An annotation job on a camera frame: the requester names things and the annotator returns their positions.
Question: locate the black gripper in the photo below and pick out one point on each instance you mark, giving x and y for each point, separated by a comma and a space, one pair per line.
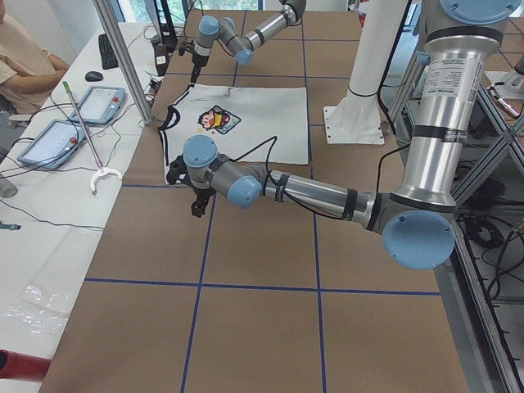
201, 193
200, 60

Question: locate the grey t-shirt with cartoon print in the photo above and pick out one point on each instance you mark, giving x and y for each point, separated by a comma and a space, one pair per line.
259, 122

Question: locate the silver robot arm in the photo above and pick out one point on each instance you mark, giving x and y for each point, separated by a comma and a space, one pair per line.
414, 219
242, 47

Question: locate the black keyboard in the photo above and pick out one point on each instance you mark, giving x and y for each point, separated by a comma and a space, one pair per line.
107, 54

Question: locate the white reacher grabber stick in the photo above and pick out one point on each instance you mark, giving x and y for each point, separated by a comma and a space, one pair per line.
102, 171

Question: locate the black computer mouse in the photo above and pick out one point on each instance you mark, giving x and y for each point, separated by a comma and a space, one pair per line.
94, 76

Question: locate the far blue teach pendant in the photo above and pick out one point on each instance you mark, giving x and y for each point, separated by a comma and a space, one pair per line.
100, 104

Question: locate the blue teach pendant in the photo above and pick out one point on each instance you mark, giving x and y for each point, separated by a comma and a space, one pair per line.
53, 146
100, 104

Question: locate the near blue teach pendant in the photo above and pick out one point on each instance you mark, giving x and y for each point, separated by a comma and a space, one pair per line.
53, 146

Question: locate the seated person beige shirt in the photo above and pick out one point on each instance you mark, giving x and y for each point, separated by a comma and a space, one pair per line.
29, 72

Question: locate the clear plastic bag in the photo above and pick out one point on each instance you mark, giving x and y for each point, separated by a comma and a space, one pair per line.
39, 310

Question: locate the red cylinder object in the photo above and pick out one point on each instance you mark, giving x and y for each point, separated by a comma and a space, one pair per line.
23, 367

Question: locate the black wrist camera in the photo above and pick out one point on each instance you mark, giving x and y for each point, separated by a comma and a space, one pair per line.
177, 173
185, 46

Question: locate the aluminium frame post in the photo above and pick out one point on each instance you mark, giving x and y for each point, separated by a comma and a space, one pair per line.
111, 27

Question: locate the white camera stand column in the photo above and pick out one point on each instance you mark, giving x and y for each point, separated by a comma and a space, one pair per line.
356, 119

